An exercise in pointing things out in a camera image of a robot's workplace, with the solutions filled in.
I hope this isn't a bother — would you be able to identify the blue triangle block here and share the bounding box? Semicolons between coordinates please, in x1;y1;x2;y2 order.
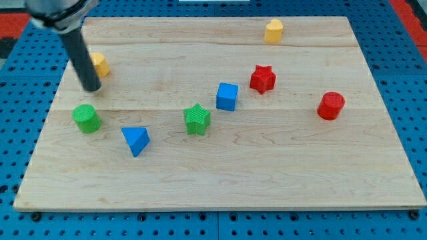
121;127;150;157

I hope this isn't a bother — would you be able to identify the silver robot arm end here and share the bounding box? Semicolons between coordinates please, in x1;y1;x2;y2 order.
25;0;99;34

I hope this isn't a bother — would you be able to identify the red cylinder block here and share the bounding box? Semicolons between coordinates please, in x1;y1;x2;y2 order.
317;91;346;121

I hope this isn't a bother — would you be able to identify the yellow heart block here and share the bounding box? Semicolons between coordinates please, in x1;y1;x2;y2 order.
264;19;284;43

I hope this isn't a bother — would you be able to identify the light wooden board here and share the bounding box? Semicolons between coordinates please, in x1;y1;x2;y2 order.
14;17;426;212

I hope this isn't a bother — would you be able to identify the green star block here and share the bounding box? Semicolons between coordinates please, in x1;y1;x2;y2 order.
183;103;211;136

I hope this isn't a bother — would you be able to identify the green cylinder block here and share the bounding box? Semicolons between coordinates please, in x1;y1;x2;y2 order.
72;104;101;134

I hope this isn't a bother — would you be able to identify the yellow hexagon block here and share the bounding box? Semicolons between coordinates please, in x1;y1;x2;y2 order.
89;52;111;77

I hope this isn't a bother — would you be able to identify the red star block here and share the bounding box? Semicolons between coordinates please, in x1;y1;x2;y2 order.
250;65;276;95

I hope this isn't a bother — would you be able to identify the blue cube block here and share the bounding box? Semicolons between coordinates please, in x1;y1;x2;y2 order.
216;83;239;111

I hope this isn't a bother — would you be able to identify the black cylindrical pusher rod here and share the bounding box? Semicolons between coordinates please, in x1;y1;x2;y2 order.
59;28;101;92

